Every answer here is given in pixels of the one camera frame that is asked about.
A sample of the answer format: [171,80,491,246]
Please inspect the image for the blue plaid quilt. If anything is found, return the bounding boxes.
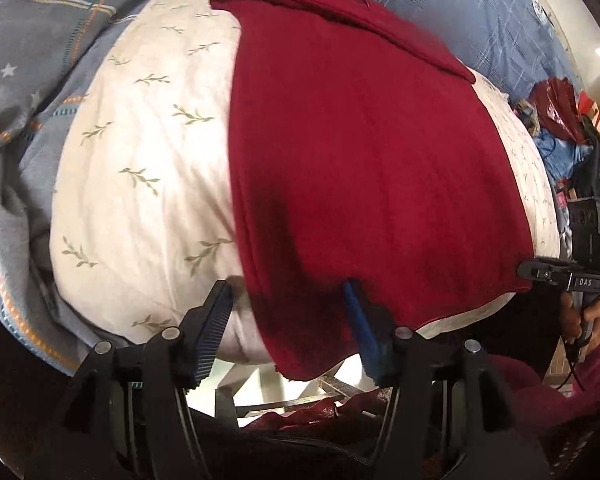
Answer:
[130,0,581,106]

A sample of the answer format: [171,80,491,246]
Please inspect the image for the blue plastic bag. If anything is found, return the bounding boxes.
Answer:
[532,127,591,181]

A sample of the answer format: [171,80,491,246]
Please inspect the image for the grey star-print blanket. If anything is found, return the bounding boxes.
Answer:
[0,0,216,376]

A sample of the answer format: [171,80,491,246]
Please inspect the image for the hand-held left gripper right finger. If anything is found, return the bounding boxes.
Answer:
[342,280,551,480]

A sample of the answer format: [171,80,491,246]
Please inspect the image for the person's right forearm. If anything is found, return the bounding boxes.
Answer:
[480,330,600,441]

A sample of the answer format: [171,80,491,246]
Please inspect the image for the cream leaf-print pillow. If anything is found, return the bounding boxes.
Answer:
[49,0,561,366]

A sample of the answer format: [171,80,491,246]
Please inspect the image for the red plastic bag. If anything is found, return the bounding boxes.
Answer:
[530,77,588,143]

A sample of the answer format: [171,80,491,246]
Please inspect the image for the metal frame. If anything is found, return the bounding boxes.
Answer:
[235,377,371,418]

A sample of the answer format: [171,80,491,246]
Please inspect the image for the black cable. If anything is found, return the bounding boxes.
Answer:
[555,340,588,396]

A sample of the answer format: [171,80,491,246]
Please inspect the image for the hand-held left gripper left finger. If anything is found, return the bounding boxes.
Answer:
[25,280,236,480]

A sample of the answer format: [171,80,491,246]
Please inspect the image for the dark red garment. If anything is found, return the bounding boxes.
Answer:
[210,0,536,383]

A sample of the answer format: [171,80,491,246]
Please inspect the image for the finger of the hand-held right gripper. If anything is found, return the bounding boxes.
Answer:
[517,256,573,282]

